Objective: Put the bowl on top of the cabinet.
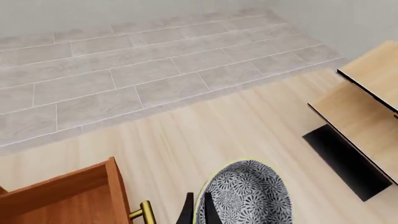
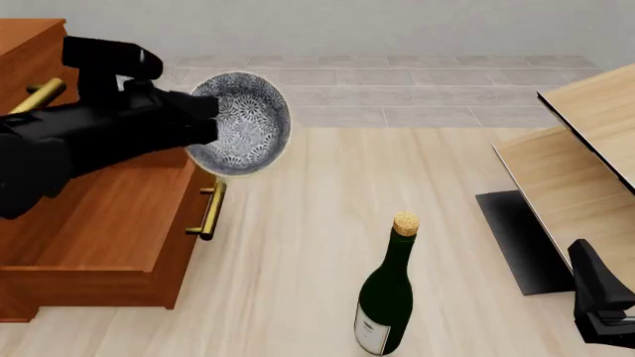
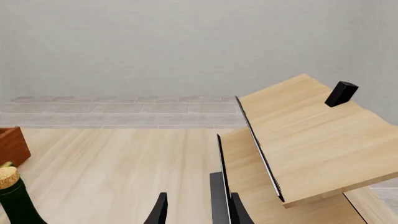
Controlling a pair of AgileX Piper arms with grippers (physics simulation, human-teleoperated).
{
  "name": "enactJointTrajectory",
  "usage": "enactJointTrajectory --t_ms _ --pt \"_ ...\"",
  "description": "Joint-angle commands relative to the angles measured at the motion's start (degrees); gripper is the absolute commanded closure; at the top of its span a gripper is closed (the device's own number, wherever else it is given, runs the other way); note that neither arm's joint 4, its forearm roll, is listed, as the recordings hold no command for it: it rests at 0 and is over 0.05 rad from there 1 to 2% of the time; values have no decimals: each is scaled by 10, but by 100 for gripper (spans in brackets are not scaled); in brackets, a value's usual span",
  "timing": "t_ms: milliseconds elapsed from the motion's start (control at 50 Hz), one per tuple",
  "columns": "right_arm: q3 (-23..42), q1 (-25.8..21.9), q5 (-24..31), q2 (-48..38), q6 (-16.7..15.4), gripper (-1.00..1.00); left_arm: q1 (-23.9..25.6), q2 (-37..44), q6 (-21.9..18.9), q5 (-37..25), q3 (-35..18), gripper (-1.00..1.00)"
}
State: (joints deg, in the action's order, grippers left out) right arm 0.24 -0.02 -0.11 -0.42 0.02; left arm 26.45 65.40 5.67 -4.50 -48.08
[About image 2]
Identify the wooden cabinet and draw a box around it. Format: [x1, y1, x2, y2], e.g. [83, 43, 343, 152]
[0, 18, 220, 321]

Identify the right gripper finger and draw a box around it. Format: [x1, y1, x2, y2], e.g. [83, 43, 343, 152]
[567, 238, 635, 310]

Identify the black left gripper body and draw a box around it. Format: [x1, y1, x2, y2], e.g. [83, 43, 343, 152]
[116, 78, 200, 151]

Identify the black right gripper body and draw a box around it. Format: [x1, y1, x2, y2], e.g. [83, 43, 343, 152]
[572, 297, 635, 350]

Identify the pale wooden rack black base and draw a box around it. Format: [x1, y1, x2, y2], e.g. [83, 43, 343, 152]
[474, 61, 635, 298]

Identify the wooden cabinet drawer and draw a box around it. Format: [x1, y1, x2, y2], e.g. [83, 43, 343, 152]
[0, 145, 220, 310]

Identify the dark green wine bottle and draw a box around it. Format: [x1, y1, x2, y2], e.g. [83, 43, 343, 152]
[353, 210, 422, 357]

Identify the patterned grey bowl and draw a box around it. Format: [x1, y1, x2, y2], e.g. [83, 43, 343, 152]
[185, 70, 295, 179]

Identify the brass drawer handle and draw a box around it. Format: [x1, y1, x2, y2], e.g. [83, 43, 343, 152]
[8, 77, 68, 115]
[185, 176, 229, 242]

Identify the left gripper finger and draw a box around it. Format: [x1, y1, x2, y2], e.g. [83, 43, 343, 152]
[186, 116, 220, 146]
[190, 93, 221, 119]

